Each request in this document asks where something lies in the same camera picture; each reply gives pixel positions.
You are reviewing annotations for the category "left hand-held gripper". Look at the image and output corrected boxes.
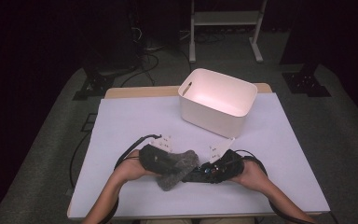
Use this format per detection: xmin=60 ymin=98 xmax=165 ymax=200
xmin=138 ymin=134 xmax=183 ymax=175

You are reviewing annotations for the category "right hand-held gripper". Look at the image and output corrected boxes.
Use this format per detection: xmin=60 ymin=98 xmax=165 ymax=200
xmin=198 ymin=136 xmax=245 ymax=185

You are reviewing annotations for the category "grey felt pouch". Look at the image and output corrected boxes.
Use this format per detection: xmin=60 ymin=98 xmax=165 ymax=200
xmin=155 ymin=149 xmax=200 ymax=192

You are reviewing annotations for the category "white plastic storage bin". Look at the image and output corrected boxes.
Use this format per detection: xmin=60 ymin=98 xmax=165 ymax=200
xmin=177 ymin=67 xmax=258 ymax=140

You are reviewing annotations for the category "person's left hand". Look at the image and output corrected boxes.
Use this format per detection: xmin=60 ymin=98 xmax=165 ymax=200
xmin=116 ymin=149 xmax=163 ymax=182

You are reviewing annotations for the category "person's right hand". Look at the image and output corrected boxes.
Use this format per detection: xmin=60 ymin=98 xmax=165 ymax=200
xmin=228 ymin=160 xmax=270 ymax=193

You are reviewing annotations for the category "white table mat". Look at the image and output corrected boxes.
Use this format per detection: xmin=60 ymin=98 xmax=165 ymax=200
xmin=68 ymin=92 xmax=331 ymax=219

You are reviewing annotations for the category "black stand base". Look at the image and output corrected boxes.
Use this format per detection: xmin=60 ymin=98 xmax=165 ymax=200
xmin=72 ymin=65 xmax=117 ymax=102
xmin=281 ymin=63 xmax=332 ymax=98

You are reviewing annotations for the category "left hand-held gripper cable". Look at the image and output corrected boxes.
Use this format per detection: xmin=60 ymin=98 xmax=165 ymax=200
xmin=97 ymin=133 xmax=163 ymax=224

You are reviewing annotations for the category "hand-held gripper cable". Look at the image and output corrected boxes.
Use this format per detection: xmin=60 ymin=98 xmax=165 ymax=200
xmin=97 ymin=133 xmax=163 ymax=224
xmin=233 ymin=149 xmax=313 ymax=224

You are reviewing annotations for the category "right hand-held gripper cable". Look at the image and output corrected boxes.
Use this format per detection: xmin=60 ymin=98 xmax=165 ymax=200
xmin=233 ymin=149 xmax=313 ymax=224

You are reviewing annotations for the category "black cable beside table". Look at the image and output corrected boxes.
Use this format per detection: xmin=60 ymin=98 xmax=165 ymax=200
xmin=69 ymin=130 xmax=91 ymax=189

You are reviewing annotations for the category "bundle of floor cables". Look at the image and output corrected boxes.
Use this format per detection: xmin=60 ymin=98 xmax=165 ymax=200
xmin=130 ymin=8 xmax=166 ymax=54

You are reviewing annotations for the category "white metal stand frame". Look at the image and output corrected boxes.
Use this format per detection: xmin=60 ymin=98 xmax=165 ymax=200
xmin=188 ymin=0 xmax=269 ymax=64

